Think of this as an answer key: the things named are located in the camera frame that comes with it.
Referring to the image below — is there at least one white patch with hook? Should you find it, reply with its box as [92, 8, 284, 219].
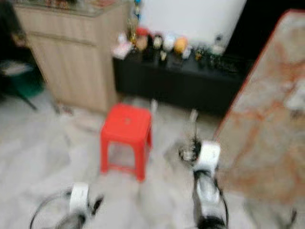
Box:
[283, 79, 305, 111]

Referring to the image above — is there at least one low black media console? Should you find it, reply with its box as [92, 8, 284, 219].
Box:
[113, 48, 248, 123]

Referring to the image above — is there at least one marble pattern folding table top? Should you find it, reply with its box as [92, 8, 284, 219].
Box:
[212, 10, 305, 206]

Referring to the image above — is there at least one red plastic stool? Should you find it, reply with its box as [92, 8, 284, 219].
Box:
[100, 104, 153, 182]

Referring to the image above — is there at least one yellow orange egg figurine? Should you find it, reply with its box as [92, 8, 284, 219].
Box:
[174, 36, 189, 54]

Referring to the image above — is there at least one white cup with green base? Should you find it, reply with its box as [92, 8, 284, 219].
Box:
[212, 34, 227, 54]

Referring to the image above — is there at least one white egg figurine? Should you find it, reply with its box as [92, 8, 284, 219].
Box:
[163, 33, 175, 52]

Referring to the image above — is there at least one black mouse figurine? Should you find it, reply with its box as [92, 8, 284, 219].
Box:
[151, 32, 164, 52]

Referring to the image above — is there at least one clear jar with red lid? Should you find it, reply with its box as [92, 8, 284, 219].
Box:
[134, 27, 149, 51]

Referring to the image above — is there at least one white tissue pack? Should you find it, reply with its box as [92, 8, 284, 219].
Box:
[112, 38, 133, 59]

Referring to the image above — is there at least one thin black rod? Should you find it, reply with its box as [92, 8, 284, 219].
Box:
[19, 88, 39, 111]

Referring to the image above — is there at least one green bin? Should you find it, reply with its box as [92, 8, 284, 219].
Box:
[2, 60, 44, 96]

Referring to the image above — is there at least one black television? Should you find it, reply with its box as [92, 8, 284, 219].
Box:
[224, 0, 305, 61]

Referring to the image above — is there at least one blue and gold trophy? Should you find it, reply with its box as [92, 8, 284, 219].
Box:
[132, 0, 143, 17]

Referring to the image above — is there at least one light wooden cabinet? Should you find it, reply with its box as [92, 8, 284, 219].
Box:
[12, 0, 132, 114]

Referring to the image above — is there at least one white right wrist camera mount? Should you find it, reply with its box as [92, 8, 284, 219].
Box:
[193, 140, 222, 173]

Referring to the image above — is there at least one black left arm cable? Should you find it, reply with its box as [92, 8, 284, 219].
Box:
[29, 189, 72, 229]

